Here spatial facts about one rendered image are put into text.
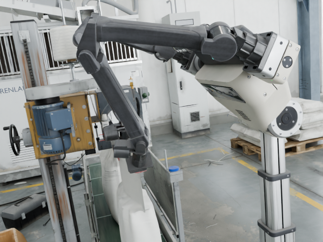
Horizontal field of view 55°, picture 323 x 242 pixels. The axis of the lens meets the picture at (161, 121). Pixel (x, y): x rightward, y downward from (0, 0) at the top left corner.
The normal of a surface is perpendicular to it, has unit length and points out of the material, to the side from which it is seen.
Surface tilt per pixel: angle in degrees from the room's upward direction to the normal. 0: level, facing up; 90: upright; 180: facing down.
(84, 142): 90
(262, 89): 90
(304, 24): 90
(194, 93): 90
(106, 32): 118
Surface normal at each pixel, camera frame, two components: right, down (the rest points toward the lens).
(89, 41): 0.01, 0.65
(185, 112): 0.27, 0.17
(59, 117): 0.65, 0.08
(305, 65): -0.96, 0.16
